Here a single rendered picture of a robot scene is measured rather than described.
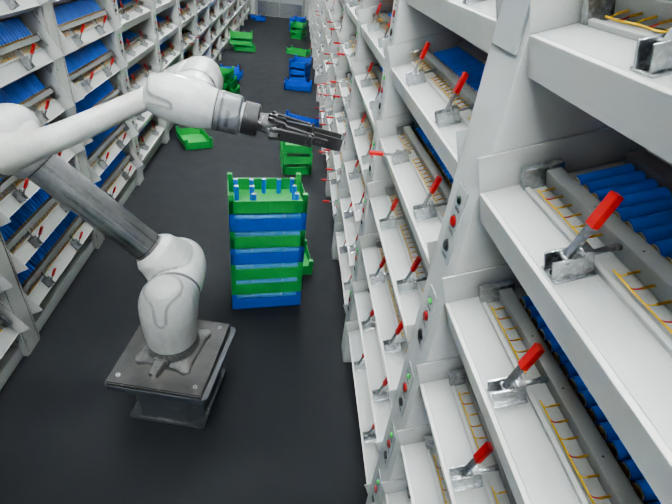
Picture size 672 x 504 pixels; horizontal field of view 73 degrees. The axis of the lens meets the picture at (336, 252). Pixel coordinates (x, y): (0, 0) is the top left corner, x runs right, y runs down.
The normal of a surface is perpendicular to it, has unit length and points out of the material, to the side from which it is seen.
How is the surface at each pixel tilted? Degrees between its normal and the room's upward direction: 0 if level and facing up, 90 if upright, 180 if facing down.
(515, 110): 90
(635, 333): 19
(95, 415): 0
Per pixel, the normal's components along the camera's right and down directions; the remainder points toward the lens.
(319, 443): 0.10, -0.82
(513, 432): -0.22, -0.79
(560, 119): 0.07, 0.57
